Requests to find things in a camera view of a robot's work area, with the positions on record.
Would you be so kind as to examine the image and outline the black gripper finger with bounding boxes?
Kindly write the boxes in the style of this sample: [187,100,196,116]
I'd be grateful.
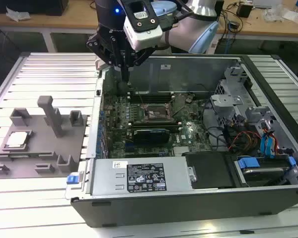
[86,34,126,82]
[125,47,155,82]

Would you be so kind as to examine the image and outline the thin wire locking lever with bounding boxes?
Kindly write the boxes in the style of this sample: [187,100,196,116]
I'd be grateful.
[167,93,184,106]
[136,86,148,109]

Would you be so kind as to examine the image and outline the silver metal socket cover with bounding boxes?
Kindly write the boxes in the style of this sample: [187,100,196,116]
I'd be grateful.
[165,102,176,118]

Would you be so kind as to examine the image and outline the silver CPU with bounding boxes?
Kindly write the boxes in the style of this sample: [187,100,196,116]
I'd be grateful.
[3,130,31,150]

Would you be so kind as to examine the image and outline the CPU socket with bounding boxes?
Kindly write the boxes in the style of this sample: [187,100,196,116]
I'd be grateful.
[143,103,176,122]

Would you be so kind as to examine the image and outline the green motherboard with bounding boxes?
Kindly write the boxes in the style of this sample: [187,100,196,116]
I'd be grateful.
[100,70,214,159]

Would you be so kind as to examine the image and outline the black graphics card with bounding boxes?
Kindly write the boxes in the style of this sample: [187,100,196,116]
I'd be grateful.
[132,127,171,145]

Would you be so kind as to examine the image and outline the large black equipment box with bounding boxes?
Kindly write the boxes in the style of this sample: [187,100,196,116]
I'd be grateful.
[0,0,70,16]

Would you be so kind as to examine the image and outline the crumpled white paper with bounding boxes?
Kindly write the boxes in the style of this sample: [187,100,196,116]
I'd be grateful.
[5,6,32,23]

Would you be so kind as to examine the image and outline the silver metal disk bay cage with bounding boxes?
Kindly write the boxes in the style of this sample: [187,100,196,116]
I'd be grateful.
[210,65,254,129]

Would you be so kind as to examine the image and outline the silver chipset heatsink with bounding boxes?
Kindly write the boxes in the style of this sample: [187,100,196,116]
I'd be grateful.
[173,145,190,156]

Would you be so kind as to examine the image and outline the black power adapter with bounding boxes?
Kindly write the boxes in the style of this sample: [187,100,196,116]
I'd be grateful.
[236,3,253,18]

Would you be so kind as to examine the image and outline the grey printed parts rack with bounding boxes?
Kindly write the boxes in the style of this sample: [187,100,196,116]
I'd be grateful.
[0,95,88,179]

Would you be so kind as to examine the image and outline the grey power supply unit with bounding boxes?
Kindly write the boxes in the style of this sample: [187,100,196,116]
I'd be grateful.
[90,158,194,196]

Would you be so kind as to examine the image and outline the green RAM stick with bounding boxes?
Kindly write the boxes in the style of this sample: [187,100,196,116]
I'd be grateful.
[7,152,43,158]

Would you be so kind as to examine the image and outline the black plastic shroud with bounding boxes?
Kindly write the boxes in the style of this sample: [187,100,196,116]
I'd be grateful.
[182,151,236,189]

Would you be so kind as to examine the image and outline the blue case release latch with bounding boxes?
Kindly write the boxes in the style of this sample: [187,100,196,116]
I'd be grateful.
[66,173,80,185]

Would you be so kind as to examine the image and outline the flat grey device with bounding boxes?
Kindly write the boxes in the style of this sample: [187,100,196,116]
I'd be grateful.
[252,0,283,9]

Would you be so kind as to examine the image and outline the clear plastic bag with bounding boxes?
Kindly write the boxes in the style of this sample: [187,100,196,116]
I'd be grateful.
[260,4,284,22]

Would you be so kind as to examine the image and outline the black open PC case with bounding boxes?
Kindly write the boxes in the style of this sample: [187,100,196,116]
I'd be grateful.
[65,53,298,228]

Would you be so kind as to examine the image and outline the white cardboard box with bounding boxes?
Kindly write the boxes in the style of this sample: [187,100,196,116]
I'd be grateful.
[282,9,298,27]

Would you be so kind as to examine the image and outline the hard disk in blue carrier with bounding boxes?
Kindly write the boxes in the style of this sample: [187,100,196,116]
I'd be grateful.
[234,155,298,188]

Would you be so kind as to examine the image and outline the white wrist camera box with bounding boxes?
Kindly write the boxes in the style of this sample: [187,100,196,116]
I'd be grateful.
[123,0,164,52]

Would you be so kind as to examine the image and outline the black robot camera cable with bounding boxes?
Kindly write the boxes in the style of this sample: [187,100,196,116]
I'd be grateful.
[162,0,218,32]

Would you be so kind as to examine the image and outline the blue hanging cable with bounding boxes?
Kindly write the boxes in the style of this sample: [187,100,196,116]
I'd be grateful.
[225,31,233,54]

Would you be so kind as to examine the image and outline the thin black wire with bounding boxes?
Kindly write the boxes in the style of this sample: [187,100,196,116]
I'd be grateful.
[205,125,230,152]

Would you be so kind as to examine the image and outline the red yellow power wire bundle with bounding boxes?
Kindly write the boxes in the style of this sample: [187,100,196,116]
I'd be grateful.
[228,130,262,152]

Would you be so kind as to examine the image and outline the blue flat SATA wire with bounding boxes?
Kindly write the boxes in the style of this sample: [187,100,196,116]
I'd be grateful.
[259,131,279,159]

